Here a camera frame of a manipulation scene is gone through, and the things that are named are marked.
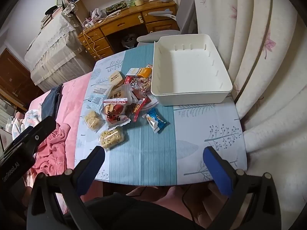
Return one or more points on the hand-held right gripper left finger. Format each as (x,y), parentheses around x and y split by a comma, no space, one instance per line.
(96,163)

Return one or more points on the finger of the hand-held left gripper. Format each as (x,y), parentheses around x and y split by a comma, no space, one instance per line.
(40,130)

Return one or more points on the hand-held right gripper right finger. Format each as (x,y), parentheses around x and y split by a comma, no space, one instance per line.
(217,170)

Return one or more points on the clear packet of yellow puffs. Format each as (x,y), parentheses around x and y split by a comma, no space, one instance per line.
(111,137)
(92,121)

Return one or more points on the red apple print packet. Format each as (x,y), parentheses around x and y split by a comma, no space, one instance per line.
(115,111)

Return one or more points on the light blue snack packet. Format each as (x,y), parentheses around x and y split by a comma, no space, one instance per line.
(97,98)

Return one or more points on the red and white stick packet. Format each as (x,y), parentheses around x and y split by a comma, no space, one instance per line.
(138,109)

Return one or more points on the beige cracker packet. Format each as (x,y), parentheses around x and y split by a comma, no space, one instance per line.
(116,78)

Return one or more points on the small red snack packet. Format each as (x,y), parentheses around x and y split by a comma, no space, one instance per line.
(129,79)

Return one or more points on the clear bag of mixed snacks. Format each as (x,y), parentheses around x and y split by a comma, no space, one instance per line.
(142,85)

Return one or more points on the white plastic bin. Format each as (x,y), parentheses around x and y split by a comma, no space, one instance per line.
(191,71)

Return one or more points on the orange snack packet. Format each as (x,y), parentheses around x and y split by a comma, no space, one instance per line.
(145,71)

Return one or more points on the white floral blanket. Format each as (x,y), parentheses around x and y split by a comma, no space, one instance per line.
(24,122)

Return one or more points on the dark blue jeans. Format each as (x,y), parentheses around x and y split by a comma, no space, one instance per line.
(51,103)

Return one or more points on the pink blanket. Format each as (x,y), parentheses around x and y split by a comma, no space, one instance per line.
(72,95)

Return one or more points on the person's bare legs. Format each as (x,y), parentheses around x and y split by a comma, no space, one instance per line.
(172,196)

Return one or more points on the person's black shorts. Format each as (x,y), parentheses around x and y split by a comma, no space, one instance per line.
(120,210)

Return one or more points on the brown wooden door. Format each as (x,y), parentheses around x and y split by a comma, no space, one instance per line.
(14,76)

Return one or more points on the white lace furniture cover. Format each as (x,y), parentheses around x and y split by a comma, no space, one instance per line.
(55,52)

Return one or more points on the black round object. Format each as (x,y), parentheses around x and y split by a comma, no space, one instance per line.
(50,10)

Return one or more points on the floral cloth pouch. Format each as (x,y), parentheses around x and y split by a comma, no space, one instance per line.
(69,8)

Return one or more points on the white plastic bag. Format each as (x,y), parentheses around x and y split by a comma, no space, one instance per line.
(96,14)

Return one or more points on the wooden desk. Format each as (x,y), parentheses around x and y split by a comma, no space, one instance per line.
(124,22)

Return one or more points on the dark printed box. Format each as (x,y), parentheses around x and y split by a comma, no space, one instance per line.
(116,8)

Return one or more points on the beige tape roll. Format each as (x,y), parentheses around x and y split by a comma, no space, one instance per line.
(138,2)

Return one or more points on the grey office chair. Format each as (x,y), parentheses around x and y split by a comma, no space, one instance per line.
(187,9)

